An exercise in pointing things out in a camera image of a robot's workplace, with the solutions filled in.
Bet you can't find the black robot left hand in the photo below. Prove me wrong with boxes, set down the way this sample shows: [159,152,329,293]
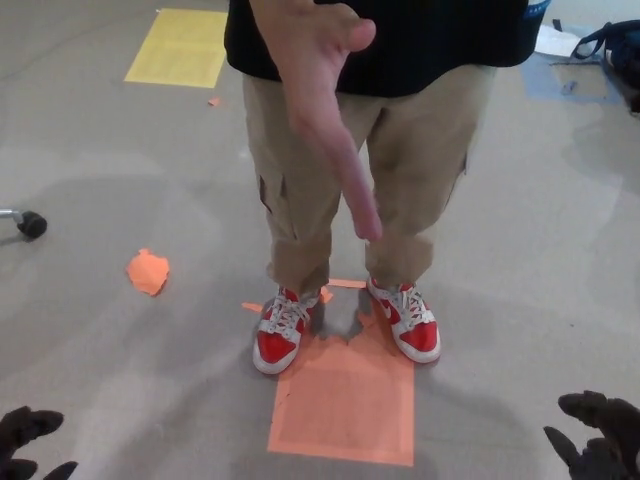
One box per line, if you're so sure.
[0,405,79,480]

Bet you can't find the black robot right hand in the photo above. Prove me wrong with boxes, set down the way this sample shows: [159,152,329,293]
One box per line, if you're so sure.
[543,391,640,480]

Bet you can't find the person's bare right hand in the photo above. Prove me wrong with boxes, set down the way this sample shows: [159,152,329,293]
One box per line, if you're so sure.
[248,0,384,242]

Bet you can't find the black t-shirt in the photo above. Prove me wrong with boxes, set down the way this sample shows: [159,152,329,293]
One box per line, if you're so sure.
[223,0,544,97]

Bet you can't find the khaki cargo trousers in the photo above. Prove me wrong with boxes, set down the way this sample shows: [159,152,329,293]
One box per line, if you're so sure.
[242,64,499,297]

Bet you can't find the yellow paper sheet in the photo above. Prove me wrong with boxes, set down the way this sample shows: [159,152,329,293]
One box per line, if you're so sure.
[123,8,230,90]

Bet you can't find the crumpled orange paper scrap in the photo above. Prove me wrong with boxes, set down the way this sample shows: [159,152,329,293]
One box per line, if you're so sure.
[125,248,171,298]

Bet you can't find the black chair caster wheel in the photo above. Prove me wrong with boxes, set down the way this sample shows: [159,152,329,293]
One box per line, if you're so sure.
[16,210,49,239]

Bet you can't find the red white left sneaker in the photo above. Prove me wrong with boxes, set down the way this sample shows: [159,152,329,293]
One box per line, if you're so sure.
[366,277,442,364]

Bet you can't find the red white sneaker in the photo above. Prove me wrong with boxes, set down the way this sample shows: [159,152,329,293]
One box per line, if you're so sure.
[366,277,442,364]
[252,285,321,375]

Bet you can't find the white paper sheet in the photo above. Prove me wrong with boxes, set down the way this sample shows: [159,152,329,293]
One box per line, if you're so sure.
[534,23,584,59]

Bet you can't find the red white right sneaker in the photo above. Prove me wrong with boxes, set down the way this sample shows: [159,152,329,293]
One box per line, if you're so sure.
[252,285,321,375]

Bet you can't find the large orange paper sheet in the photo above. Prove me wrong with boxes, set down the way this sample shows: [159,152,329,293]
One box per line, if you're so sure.
[267,278,416,468]

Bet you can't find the dark blue backpack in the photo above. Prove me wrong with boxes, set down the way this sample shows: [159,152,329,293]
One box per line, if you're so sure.
[571,18,640,114]

